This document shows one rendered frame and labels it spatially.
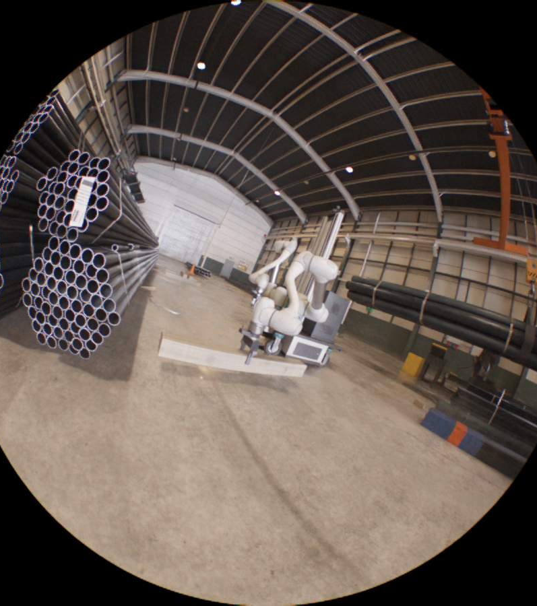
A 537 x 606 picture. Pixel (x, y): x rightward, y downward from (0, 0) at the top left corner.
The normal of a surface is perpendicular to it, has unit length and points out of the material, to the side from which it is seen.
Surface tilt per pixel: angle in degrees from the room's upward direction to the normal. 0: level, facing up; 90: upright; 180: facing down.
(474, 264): 90
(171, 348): 90
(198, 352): 90
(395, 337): 90
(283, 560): 0
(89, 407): 0
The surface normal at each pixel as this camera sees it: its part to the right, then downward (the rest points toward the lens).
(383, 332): -0.79, -0.29
